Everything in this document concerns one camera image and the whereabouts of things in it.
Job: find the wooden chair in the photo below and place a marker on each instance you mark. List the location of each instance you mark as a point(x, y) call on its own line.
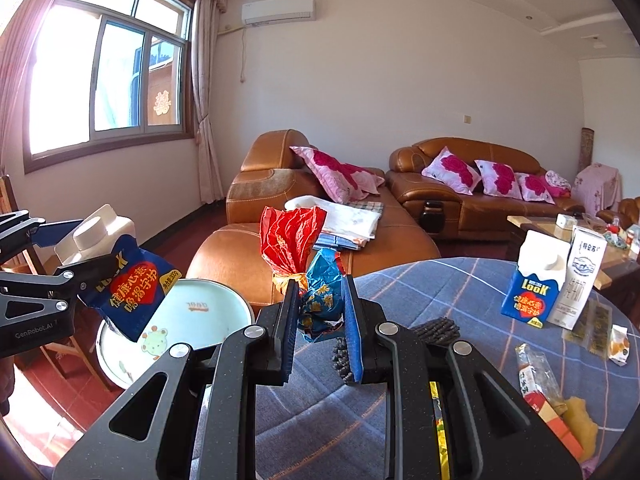
point(85, 360)

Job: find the blue milk carton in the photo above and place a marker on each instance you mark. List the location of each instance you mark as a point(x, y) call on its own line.
point(532, 300)

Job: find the pink floral furniture cover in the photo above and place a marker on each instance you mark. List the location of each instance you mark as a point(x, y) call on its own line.
point(597, 185)

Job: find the yellow sponge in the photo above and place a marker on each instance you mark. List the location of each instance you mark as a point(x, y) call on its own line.
point(582, 425)

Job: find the round enamel tray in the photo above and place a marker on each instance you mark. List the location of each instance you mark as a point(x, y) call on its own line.
point(210, 315)

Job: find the white milk carton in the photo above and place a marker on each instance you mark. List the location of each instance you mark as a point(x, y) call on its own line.
point(575, 280)

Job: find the checkered cloth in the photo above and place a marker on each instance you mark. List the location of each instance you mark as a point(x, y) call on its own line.
point(367, 205)

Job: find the red crinkled wrapper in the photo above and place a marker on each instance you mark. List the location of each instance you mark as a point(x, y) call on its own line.
point(290, 240)

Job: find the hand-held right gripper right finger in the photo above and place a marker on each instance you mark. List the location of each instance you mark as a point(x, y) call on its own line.
point(352, 332)

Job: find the white tissue box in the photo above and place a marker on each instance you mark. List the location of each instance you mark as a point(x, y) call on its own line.
point(565, 220)

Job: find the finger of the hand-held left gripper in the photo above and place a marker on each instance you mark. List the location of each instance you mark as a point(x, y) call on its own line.
point(55, 234)
point(75, 275)

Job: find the squashed blue white carton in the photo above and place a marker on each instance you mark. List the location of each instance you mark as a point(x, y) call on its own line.
point(130, 290)

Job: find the brown leather armchair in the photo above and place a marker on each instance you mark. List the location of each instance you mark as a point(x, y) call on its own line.
point(625, 207)

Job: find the small pink floral cushion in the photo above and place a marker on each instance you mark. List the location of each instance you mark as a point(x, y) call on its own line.
point(557, 182)

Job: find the pink floral curtain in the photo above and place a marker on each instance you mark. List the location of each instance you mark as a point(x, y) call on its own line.
point(20, 85)
point(207, 110)

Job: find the small white orange snack packet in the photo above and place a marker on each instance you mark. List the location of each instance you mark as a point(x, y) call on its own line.
point(619, 347)

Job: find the clear brown label noodle packet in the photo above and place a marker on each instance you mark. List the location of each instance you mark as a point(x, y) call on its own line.
point(537, 375)

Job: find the sliding glass window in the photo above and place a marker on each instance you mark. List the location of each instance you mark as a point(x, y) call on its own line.
point(65, 85)

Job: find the small medicine bottle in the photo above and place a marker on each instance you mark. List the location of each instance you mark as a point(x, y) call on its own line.
point(633, 242)

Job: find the white wall air conditioner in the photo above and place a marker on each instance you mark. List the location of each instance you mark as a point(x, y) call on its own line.
point(277, 10)

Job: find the red paper window decal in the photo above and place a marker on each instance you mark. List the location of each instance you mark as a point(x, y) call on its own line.
point(162, 103)

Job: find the blue foil wrapper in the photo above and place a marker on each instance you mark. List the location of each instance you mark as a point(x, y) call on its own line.
point(322, 305)

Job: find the blue striped folded cloth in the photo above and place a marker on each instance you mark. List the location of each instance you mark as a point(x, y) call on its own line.
point(340, 241)

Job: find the black bristly scrubber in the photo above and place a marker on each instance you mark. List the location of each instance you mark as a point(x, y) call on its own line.
point(440, 332)

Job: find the brown leather chaise sofa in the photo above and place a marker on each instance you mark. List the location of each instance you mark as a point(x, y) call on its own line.
point(235, 255)

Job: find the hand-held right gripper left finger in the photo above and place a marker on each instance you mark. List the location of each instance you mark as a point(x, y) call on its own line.
point(291, 332)

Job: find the tall patterned floor vase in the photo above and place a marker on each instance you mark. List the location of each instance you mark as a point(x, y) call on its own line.
point(587, 150)

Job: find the folded white cloth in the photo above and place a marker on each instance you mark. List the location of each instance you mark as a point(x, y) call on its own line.
point(350, 217)

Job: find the pink floral pillow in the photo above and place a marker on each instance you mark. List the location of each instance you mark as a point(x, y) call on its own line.
point(500, 177)
point(340, 172)
point(450, 170)
point(535, 187)

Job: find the black gold sachet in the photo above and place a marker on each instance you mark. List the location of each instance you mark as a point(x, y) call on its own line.
point(600, 330)
point(584, 320)

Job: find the person's left forearm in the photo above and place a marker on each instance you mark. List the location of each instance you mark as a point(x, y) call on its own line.
point(6, 385)

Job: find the yellow crumpled wrapper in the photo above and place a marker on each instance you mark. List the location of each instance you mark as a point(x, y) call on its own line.
point(440, 430)

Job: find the wooden coffee table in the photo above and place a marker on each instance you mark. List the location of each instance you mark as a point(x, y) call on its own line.
point(537, 227)

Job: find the brown leather three-seat sofa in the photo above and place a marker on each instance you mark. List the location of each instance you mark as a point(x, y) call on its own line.
point(475, 210)

